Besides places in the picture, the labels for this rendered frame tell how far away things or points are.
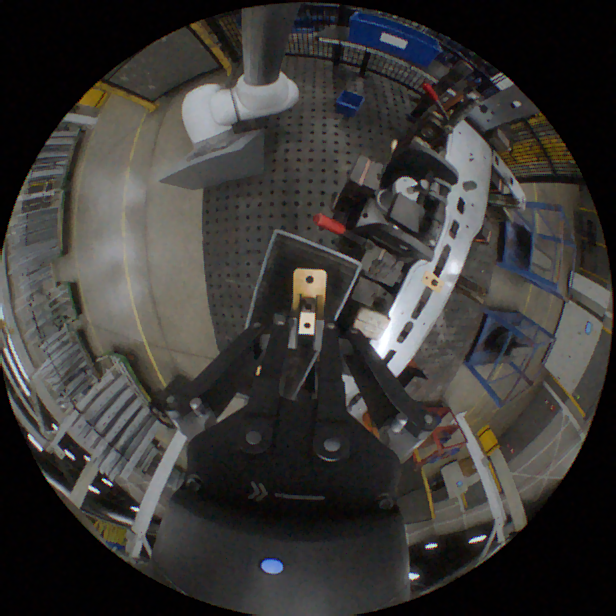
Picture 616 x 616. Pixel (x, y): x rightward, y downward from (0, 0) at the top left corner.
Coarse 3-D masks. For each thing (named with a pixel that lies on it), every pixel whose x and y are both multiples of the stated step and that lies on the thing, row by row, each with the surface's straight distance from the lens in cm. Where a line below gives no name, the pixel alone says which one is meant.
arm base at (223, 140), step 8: (232, 128) 79; (216, 136) 72; (224, 136) 73; (232, 136) 76; (240, 136) 80; (200, 144) 74; (208, 144) 72; (216, 144) 72; (224, 144) 69; (200, 152) 70; (208, 152) 73
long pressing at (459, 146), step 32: (448, 160) 65; (480, 160) 80; (480, 192) 73; (448, 224) 57; (480, 224) 70; (448, 256) 57; (416, 288) 52; (448, 288) 59; (416, 320) 56; (384, 352) 57
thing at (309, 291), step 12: (300, 276) 21; (312, 276) 21; (324, 276) 21; (300, 288) 21; (312, 288) 21; (324, 288) 21; (312, 300) 21; (312, 312) 21; (300, 324) 23; (312, 324) 23
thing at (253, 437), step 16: (272, 336) 13; (272, 352) 11; (272, 368) 10; (256, 384) 8; (272, 384) 8; (256, 400) 8; (272, 400) 8; (256, 416) 7; (272, 416) 7; (240, 432) 7; (256, 432) 6; (272, 432) 7; (240, 448) 7; (256, 448) 6; (272, 448) 7
